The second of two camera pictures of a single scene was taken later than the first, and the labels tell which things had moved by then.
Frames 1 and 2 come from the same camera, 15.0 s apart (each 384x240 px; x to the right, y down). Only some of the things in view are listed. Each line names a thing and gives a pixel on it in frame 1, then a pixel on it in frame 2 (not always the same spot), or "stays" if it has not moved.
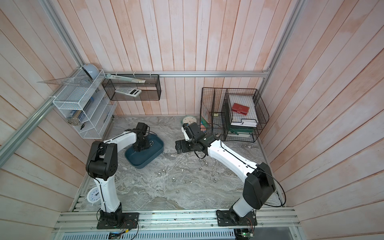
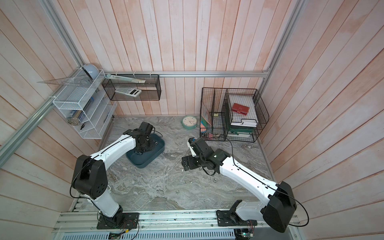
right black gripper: x=178 y=146 -> x=192 y=164
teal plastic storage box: x=140 y=159 stays
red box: x=240 y=109 stays
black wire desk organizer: x=235 y=114 stays
